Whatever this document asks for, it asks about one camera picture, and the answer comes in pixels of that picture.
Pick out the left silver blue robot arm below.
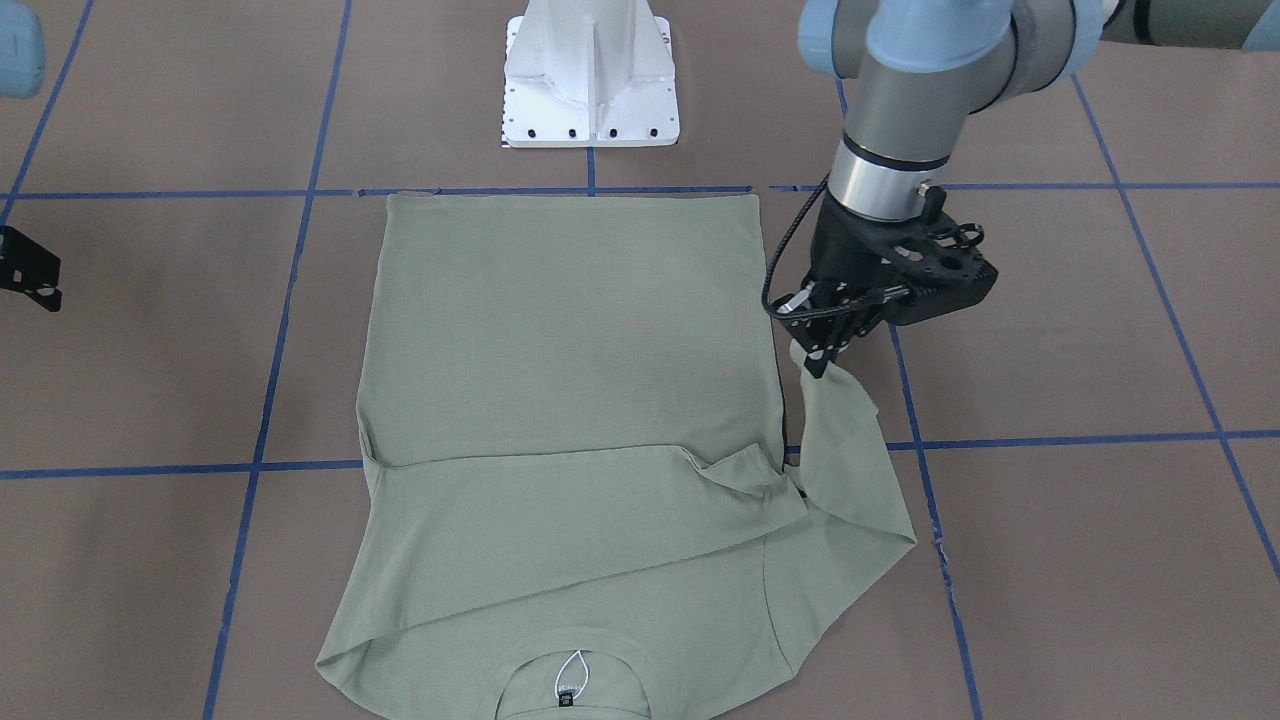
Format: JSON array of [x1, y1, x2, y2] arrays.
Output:
[[762, 1, 1277, 379]]

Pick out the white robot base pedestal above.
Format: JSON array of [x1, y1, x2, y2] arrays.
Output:
[[500, 1, 681, 149]]

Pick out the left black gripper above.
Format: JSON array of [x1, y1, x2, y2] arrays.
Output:
[[780, 184, 998, 379]]

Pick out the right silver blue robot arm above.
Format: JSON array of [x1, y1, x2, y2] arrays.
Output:
[[1, 1, 63, 313]]

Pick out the olive green long-sleeve shirt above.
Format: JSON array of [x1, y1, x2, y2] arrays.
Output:
[[315, 193, 916, 719]]

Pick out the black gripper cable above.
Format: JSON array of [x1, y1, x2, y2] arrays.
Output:
[[762, 176, 833, 322]]

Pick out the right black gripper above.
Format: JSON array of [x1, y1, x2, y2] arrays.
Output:
[[1, 225, 63, 313]]

